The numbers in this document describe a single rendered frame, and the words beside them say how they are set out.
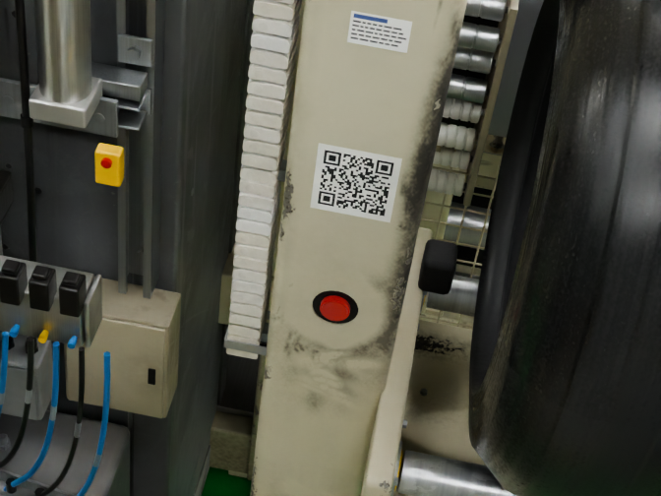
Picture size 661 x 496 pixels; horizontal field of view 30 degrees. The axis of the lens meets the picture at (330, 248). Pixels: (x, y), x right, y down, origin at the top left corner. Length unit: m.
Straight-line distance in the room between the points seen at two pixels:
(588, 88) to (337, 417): 0.52
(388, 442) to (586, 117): 0.45
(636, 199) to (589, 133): 0.06
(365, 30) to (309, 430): 0.51
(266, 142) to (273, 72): 0.08
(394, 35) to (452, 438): 0.60
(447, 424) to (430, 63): 0.57
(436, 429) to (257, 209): 0.43
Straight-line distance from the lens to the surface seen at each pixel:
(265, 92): 1.08
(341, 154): 1.09
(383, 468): 1.24
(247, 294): 1.24
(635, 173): 0.93
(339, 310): 1.21
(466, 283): 1.48
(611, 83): 0.96
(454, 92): 1.52
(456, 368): 1.54
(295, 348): 1.27
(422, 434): 1.46
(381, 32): 1.02
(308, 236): 1.16
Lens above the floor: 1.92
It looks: 42 degrees down
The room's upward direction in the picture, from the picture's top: 9 degrees clockwise
